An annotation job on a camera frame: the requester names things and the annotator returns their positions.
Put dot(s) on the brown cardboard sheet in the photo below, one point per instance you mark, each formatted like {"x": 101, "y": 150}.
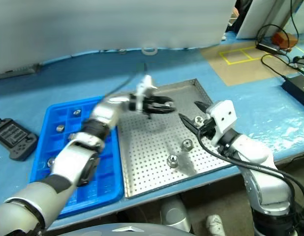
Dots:
{"x": 240, "y": 71}

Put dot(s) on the grey cylinder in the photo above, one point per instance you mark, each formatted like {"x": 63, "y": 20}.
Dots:
{"x": 174, "y": 214}

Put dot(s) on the white upright panel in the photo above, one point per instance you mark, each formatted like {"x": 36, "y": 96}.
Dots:
{"x": 260, "y": 17}

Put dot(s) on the black flat device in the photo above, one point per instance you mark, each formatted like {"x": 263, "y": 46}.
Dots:
{"x": 267, "y": 48}

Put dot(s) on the blue compartment tray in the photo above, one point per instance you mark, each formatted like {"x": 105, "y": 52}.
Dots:
{"x": 110, "y": 177}

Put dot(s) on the grey rounded housing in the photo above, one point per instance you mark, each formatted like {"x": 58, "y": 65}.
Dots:
{"x": 117, "y": 231}

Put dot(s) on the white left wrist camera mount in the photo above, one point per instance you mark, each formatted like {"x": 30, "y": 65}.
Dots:
{"x": 145, "y": 84}

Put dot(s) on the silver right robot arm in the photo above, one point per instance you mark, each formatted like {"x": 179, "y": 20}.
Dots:
{"x": 255, "y": 147}

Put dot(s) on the perforated metal tray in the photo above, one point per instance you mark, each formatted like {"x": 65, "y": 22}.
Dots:
{"x": 147, "y": 159}

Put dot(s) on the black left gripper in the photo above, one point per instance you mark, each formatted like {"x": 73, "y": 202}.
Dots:
{"x": 150, "y": 105}

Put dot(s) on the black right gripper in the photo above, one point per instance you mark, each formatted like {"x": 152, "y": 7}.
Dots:
{"x": 208, "y": 129}

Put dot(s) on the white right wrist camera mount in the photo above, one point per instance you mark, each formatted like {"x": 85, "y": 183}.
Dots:
{"x": 223, "y": 115}

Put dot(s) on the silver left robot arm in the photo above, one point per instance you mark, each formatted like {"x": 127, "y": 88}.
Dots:
{"x": 73, "y": 159}

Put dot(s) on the person in dark clothing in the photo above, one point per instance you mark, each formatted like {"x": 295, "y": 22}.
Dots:
{"x": 243, "y": 17}

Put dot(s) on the metal nut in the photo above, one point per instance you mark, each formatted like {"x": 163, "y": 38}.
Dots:
{"x": 187, "y": 144}
{"x": 172, "y": 160}

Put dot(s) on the large white backdrop board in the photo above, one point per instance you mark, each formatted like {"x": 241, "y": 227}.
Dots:
{"x": 105, "y": 22}

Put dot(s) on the orange brown box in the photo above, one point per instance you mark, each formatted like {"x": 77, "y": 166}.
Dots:
{"x": 283, "y": 39}

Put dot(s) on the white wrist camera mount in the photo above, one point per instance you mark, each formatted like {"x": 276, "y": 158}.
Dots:
{"x": 223, "y": 115}
{"x": 145, "y": 84}

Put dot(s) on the black handheld controller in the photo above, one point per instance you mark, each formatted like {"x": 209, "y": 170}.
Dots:
{"x": 14, "y": 137}

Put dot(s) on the white sneaker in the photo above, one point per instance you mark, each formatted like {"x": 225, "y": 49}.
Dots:
{"x": 216, "y": 225}

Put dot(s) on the black power adapter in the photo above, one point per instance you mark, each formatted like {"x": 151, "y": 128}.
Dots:
{"x": 297, "y": 88}

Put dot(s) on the grey power strip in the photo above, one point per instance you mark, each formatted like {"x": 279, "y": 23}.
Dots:
{"x": 24, "y": 69}

